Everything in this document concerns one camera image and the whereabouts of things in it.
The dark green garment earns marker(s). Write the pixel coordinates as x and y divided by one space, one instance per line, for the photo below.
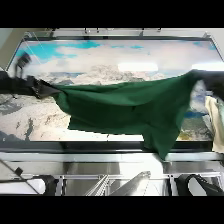
133 106

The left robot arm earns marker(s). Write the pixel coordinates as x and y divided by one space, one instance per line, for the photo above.
16 86

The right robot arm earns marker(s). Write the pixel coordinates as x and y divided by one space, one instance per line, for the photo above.
213 82

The cream garment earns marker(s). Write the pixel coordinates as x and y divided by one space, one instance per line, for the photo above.
214 116

